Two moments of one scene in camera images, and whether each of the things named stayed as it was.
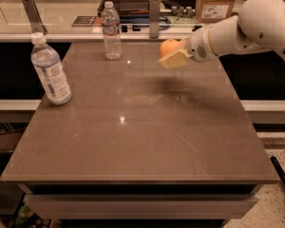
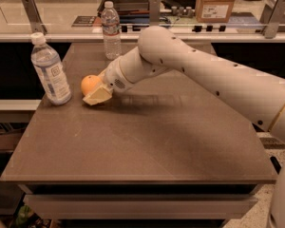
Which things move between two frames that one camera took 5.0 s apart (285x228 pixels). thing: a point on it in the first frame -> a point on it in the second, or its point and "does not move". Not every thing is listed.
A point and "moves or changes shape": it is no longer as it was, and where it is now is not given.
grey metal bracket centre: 155,16 does not move
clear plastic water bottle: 111,31 does not move
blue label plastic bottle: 49,70 does not move
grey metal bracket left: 32,14 does not move
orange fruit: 168,47 moves or changes shape
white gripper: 198,47 -> 113,75
